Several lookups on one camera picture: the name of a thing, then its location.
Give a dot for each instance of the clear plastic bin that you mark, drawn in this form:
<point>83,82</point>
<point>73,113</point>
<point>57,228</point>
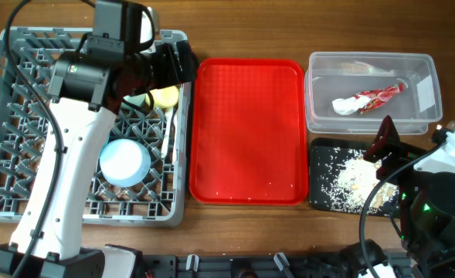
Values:
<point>333,76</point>

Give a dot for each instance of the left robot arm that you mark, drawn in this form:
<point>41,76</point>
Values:
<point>47,240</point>

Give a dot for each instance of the grey dishwasher rack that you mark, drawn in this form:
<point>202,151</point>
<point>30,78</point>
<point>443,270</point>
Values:
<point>157,201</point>

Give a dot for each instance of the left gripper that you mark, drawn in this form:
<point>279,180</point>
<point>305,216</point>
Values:
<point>172,73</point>

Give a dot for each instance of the yellow plastic cup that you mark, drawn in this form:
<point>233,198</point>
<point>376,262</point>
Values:
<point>165,98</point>

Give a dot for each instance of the red plastic tray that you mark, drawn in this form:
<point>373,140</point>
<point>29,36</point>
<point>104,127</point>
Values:
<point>249,135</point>

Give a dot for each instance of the white napkin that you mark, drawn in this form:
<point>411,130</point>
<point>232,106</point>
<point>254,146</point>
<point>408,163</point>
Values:
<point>349,105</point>

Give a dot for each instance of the green bowl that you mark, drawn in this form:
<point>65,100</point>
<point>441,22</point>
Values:
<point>138,100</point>

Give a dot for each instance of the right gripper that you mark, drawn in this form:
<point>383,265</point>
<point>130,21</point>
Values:
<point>387,141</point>

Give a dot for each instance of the red snack wrapper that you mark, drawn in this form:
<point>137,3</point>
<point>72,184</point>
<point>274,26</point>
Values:
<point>378,97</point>

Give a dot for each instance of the rice food scraps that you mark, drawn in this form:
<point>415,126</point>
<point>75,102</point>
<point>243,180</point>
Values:
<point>356,185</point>

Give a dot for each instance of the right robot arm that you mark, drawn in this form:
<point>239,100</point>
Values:
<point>426,225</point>

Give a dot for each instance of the black tray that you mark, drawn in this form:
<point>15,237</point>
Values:
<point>323,185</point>

